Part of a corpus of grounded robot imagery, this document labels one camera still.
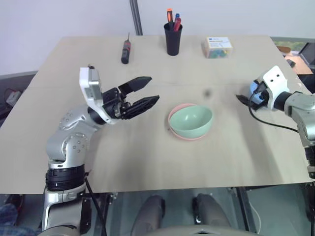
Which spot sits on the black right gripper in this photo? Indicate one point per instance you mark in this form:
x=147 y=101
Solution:
x=261 y=91

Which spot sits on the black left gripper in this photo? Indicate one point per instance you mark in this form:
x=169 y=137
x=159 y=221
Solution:
x=113 y=102

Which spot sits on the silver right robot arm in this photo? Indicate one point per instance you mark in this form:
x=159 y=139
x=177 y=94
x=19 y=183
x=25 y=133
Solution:
x=301 y=110

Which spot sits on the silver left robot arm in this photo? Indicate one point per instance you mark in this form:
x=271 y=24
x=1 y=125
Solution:
x=70 y=145

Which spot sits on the green bowl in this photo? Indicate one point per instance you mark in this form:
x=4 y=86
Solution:
x=190 y=121

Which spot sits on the black and red screwdriver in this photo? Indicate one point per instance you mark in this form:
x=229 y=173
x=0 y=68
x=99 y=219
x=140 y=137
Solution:
x=126 y=50

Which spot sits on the clear box of coloured pins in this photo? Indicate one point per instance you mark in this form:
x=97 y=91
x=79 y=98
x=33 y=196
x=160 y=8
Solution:
x=217 y=48

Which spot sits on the black pen cup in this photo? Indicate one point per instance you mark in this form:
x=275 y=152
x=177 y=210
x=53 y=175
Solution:
x=173 y=40

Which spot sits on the background desk with clutter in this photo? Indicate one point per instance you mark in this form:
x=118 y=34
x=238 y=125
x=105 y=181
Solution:
x=299 y=57

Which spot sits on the red pen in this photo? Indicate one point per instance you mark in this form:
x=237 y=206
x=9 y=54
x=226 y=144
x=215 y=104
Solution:
x=177 y=24

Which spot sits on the dark rounded robot leg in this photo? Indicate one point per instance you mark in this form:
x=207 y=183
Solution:
x=211 y=211
x=148 y=214

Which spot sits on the grey robot torso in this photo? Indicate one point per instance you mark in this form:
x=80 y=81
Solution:
x=201 y=232

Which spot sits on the blue checked cloth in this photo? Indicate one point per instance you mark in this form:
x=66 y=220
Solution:
x=11 y=221

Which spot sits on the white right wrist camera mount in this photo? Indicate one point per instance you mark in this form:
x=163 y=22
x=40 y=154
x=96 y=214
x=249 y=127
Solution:
x=276 y=83

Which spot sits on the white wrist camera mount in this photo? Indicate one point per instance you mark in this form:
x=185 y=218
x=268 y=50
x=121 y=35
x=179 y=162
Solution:
x=276 y=83
x=92 y=86

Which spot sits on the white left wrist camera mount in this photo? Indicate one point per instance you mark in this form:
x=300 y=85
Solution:
x=92 y=86

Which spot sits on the grey metal post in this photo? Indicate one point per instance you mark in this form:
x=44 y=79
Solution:
x=136 y=17

